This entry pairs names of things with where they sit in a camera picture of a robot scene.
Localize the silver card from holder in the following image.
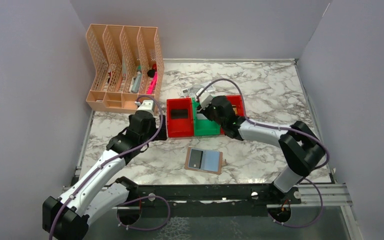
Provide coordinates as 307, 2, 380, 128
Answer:
196, 113, 208, 120

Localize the peach plastic file organizer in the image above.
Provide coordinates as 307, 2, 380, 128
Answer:
85, 24, 165, 114

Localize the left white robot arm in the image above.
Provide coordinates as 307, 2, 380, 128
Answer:
42, 110, 167, 240

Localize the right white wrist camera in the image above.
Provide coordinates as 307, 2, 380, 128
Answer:
196, 91, 213, 109

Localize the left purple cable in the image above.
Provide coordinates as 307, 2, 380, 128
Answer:
47, 95, 172, 240

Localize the gold card with stripe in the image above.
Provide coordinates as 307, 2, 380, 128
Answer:
232, 105, 238, 115

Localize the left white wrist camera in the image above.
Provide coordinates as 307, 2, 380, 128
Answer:
135, 100, 156, 115

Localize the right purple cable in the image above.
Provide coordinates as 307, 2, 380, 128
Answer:
195, 78, 331, 229

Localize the right red plastic bin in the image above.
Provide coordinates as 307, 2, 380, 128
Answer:
226, 95, 245, 117

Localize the tan leather card holder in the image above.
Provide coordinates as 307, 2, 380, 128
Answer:
184, 147, 224, 175

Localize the purple cable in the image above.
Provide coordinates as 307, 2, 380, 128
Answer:
195, 78, 331, 229
47, 95, 172, 240

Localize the red plastic bin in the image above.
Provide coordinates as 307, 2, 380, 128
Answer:
226, 95, 245, 117
166, 98, 194, 138

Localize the green plastic bin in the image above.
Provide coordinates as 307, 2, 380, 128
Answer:
191, 98, 221, 137

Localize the grey green marker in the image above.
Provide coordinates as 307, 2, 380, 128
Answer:
129, 65, 142, 94

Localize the left red plastic bin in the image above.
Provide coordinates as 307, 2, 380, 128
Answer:
166, 98, 194, 138

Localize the clear protractor ruler packet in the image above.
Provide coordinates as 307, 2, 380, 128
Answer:
179, 81, 211, 98

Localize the pink highlighter pen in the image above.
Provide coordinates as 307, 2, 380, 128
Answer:
146, 72, 158, 95

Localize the black card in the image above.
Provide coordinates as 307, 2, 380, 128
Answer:
188, 149, 204, 169
170, 108, 189, 120

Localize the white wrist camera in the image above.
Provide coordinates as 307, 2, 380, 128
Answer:
196, 91, 213, 109
135, 100, 156, 115

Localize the black binder clip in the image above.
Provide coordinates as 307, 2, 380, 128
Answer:
147, 63, 158, 79

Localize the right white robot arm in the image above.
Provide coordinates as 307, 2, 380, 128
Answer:
198, 95, 328, 194

